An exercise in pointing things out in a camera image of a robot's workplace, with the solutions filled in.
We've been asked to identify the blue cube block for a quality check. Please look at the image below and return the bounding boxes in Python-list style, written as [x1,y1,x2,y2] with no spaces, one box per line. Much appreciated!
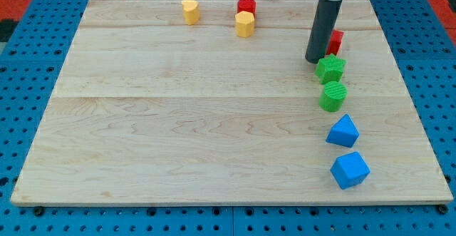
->
[331,151,371,190]

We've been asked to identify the blue triangle block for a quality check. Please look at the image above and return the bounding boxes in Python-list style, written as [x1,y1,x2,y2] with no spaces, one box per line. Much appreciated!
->
[326,114,360,148]

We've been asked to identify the red cylinder block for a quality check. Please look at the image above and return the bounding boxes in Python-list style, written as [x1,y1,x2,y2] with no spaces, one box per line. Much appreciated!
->
[237,0,257,16]

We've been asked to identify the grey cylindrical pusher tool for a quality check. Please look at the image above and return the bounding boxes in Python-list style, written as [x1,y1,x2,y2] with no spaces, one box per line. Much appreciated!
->
[305,0,342,63]

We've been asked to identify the yellow heart block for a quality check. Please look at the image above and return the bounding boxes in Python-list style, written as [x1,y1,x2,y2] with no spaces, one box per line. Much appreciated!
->
[181,0,200,26]

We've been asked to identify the yellow hexagon block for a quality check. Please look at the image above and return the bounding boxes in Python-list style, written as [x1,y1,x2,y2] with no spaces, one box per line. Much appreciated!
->
[235,11,255,38]

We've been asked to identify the green star block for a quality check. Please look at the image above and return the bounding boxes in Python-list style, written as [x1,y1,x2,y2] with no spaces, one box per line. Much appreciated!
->
[315,54,346,85]

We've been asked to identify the green cylinder block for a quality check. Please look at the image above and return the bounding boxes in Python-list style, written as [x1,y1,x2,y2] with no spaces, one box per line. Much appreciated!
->
[318,81,348,112]

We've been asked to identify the wooden board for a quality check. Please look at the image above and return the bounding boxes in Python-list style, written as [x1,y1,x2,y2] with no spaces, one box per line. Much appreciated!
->
[11,0,453,207]

